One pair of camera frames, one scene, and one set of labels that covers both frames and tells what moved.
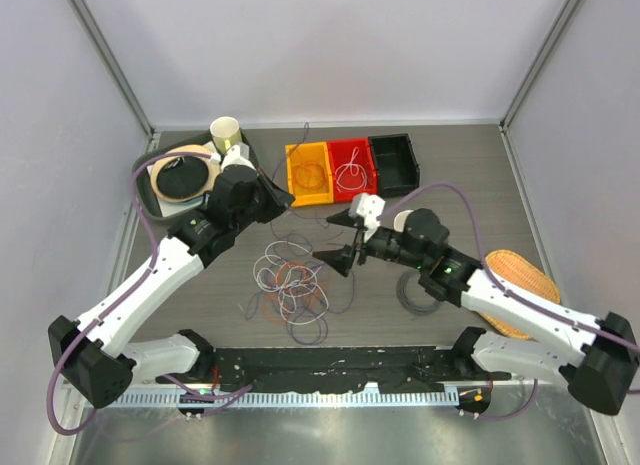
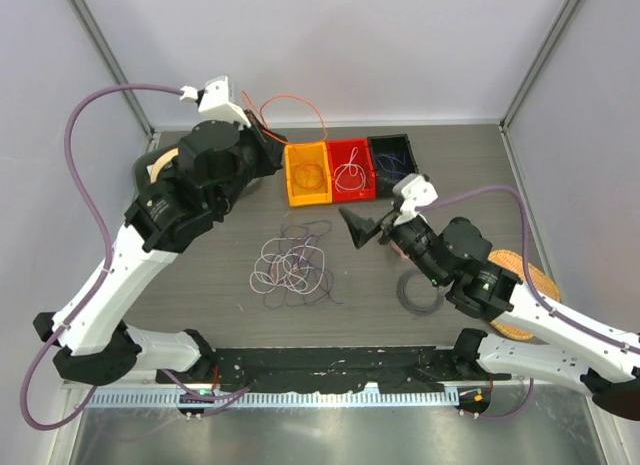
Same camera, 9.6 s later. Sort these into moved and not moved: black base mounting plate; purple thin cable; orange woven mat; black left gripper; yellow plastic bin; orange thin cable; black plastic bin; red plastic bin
Moved: black left gripper; purple thin cable
Not moved: black base mounting plate; orange thin cable; yellow plastic bin; black plastic bin; orange woven mat; red plastic bin
